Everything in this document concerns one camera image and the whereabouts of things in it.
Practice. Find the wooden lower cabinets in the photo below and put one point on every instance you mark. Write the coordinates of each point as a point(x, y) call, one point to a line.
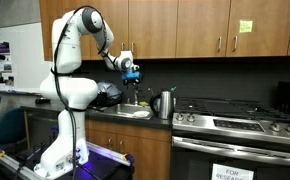
point(150, 147)

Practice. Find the teal office chair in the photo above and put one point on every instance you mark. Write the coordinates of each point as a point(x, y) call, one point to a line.
point(12, 126)

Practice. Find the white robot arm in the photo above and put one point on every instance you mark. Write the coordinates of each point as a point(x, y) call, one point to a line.
point(70, 147)

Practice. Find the white paper sign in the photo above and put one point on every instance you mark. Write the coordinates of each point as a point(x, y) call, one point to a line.
point(222, 172)

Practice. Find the yellow sponge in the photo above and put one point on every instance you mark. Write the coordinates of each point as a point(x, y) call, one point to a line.
point(143, 104)

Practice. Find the stainless steel gas stove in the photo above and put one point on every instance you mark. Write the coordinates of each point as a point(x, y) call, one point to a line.
point(236, 133)

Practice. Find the white bowl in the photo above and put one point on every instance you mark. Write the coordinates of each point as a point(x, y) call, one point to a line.
point(141, 114)

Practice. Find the black dish rack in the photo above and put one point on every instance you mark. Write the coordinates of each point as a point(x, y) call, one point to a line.
point(108, 95)

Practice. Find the wooden cabinets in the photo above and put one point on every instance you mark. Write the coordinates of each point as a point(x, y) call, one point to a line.
point(150, 147)
point(164, 29)

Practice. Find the stainless steel electric kettle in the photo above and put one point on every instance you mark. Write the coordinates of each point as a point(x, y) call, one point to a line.
point(166, 104)

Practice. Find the chrome faucet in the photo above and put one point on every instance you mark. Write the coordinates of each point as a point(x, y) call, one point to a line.
point(135, 93)

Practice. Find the stainless steel sink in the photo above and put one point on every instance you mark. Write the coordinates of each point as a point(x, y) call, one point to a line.
point(126, 111)

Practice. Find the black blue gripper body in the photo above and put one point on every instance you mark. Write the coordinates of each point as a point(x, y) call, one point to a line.
point(130, 77)

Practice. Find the yellow sticky note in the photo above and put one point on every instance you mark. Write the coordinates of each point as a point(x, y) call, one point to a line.
point(245, 26)

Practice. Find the wooden upper cabinets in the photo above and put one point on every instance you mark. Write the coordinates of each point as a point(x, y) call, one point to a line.
point(164, 29)

